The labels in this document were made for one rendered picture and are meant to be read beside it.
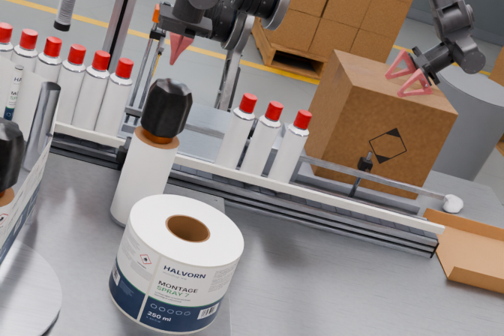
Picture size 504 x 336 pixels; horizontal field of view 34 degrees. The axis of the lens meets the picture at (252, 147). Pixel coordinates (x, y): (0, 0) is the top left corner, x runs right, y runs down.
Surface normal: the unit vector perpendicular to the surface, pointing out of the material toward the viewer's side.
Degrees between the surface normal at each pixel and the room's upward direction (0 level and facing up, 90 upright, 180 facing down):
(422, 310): 0
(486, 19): 90
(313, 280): 0
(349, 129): 90
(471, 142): 94
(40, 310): 0
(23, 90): 90
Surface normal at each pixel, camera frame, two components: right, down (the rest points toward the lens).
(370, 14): 0.14, 0.48
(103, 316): 0.33, -0.85
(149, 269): -0.44, 0.26
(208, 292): 0.52, 0.54
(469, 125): -0.17, 0.45
